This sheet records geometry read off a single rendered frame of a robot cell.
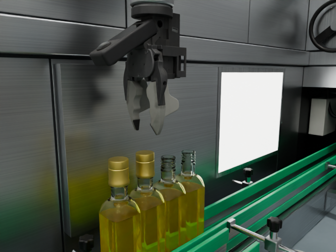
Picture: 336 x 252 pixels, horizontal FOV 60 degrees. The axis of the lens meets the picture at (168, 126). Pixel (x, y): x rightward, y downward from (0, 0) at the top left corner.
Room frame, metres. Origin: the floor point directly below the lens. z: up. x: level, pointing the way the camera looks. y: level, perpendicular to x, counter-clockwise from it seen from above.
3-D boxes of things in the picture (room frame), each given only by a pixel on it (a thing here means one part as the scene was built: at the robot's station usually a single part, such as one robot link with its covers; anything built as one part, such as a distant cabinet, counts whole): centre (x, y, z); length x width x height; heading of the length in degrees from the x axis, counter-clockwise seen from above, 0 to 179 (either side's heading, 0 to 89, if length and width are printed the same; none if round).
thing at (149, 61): (0.53, 0.02, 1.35); 0.09 x 0.08 x 0.12; 134
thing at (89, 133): (0.85, -0.12, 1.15); 0.90 x 0.03 x 0.34; 134
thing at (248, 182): (0.88, -0.23, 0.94); 0.07 x 0.04 x 0.13; 44
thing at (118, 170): (0.47, 0.08, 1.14); 0.04 x 0.04 x 0.04
